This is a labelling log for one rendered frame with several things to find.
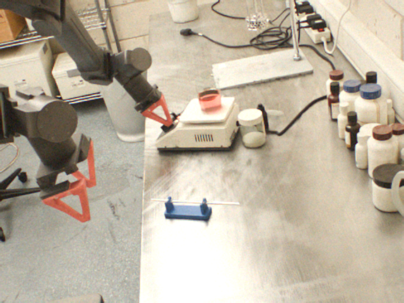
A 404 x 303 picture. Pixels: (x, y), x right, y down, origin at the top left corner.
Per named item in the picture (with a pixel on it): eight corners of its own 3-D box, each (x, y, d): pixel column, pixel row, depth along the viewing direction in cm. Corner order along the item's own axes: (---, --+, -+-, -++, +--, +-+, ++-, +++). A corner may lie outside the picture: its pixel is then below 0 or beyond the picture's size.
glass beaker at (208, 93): (194, 113, 143) (187, 83, 138) (209, 103, 147) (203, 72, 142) (216, 118, 138) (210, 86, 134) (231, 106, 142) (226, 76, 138)
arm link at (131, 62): (86, 49, 138) (86, 83, 137) (105, 33, 129) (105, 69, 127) (130, 57, 145) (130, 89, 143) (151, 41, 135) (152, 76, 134)
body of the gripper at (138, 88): (160, 88, 148) (141, 66, 146) (158, 97, 138) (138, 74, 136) (141, 104, 149) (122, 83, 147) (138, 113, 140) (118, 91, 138)
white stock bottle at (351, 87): (355, 134, 137) (353, 91, 131) (335, 126, 142) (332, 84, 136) (372, 123, 140) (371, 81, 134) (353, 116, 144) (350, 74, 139)
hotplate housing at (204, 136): (156, 152, 147) (148, 125, 143) (172, 127, 157) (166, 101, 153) (238, 151, 140) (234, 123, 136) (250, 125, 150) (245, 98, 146)
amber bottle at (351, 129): (362, 142, 133) (360, 109, 128) (361, 151, 130) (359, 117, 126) (346, 142, 134) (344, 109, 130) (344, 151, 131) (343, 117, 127)
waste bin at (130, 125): (110, 149, 313) (89, 80, 292) (114, 123, 341) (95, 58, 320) (168, 138, 312) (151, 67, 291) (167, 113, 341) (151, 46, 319)
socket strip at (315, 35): (315, 44, 190) (314, 31, 188) (290, 11, 224) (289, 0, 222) (331, 41, 190) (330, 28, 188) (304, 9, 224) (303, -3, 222)
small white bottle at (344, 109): (338, 140, 136) (336, 108, 131) (338, 133, 138) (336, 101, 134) (353, 139, 135) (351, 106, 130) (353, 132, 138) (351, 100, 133)
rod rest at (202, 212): (163, 217, 122) (160, 204, 120) (169, 207, 125) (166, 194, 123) (207, 219, 118) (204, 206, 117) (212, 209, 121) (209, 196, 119)
